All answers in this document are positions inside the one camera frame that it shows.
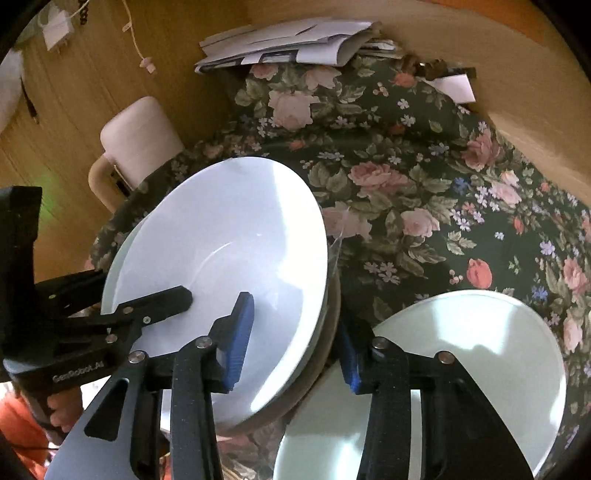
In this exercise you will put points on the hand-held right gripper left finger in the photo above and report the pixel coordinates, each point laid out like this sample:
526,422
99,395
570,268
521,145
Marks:
238,341

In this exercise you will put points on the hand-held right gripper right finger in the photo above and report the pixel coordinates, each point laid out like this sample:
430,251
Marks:
353,369

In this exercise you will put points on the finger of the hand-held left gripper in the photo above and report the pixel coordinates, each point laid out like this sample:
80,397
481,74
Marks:
161,302
69,290

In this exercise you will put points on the pink bowl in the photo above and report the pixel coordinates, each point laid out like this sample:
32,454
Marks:
221,230

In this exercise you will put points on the mint green plate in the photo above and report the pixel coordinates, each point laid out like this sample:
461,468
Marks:
485,360

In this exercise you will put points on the person's left hand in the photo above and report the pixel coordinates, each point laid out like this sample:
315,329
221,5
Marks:
64,406

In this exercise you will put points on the dark floral cloth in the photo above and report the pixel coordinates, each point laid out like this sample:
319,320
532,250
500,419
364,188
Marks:
392,138

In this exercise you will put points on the white charger plug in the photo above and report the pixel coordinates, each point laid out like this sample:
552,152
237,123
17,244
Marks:
57,30

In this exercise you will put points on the brown braided headband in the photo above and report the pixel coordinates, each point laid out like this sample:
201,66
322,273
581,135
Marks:
83,11

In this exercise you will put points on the stack of white papers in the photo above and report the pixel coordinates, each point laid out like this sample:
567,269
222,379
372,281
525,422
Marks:
286,41

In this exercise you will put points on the small white and dark box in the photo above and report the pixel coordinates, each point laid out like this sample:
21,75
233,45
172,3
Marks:
455,85

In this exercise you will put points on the stack of small booklets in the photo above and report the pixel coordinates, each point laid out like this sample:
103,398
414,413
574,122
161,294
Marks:
381,46

